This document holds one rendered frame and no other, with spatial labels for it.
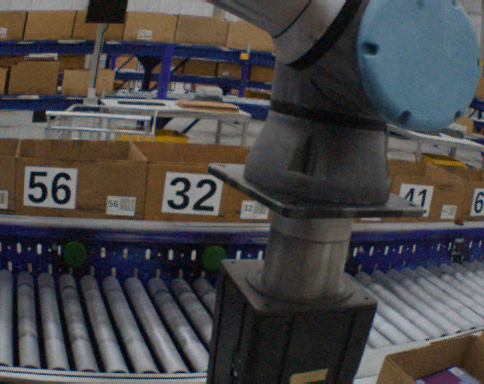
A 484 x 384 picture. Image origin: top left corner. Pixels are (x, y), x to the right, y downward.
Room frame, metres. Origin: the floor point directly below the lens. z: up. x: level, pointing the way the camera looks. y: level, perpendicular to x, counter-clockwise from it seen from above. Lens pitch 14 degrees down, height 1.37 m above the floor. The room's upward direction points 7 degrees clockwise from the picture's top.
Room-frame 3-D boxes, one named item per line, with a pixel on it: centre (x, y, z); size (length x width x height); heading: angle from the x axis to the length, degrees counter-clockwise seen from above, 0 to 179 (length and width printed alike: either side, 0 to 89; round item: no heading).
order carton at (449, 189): (2.01, -0.60, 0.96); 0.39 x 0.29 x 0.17; 112
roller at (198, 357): (1.23, 0.11, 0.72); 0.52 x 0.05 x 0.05; 22
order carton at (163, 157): (1.71, 0.12, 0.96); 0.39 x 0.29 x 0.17; 112
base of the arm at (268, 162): (0.74, -0.09, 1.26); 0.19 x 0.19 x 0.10
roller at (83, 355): (1.13, 0.35, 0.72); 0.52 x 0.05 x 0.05; 22
